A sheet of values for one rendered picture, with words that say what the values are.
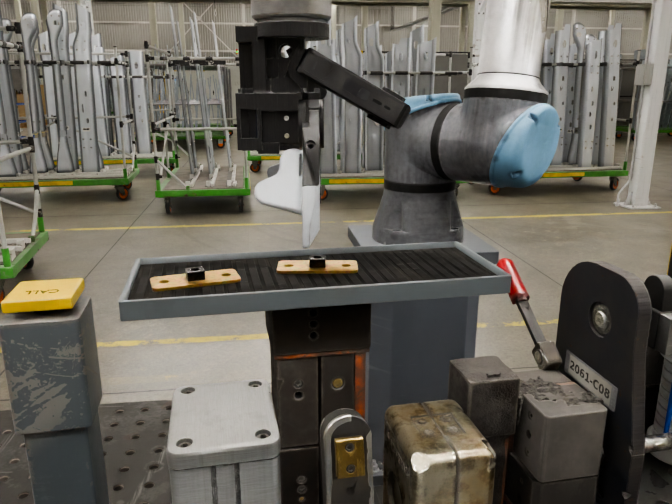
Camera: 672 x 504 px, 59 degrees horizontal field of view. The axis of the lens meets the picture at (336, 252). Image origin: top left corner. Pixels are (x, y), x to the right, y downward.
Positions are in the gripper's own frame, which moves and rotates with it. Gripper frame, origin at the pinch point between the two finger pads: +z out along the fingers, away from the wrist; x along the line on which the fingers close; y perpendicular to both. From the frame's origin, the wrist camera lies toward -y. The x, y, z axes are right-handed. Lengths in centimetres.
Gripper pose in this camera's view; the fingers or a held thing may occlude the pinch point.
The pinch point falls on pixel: (315, 231)
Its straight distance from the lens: 61.7
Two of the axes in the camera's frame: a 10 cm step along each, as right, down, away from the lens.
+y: -10.0, 0.0, -0.1
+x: 0.1, 2.7, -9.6
